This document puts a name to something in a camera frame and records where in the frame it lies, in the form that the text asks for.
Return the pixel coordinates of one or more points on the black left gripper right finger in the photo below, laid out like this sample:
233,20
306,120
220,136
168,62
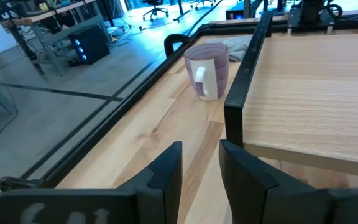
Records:
253,193

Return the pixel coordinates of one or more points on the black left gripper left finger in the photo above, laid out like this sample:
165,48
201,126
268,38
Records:
154,193

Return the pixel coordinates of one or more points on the purple striped mug white panel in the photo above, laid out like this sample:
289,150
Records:
220,71

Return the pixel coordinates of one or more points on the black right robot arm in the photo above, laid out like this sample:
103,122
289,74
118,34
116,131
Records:
309,11

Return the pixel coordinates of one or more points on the folded grey cloth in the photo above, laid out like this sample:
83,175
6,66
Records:
238,49

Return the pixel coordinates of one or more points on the black computer tower blue lights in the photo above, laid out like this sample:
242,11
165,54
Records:
92,43

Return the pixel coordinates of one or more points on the black box blue light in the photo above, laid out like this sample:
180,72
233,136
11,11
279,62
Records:
235,15

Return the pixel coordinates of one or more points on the black office chair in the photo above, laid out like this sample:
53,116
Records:
155,9

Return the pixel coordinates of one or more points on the black aluminium table frame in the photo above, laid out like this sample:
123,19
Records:
104,127

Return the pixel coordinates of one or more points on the wooden top workbench grey frame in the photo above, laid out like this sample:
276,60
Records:
51,39

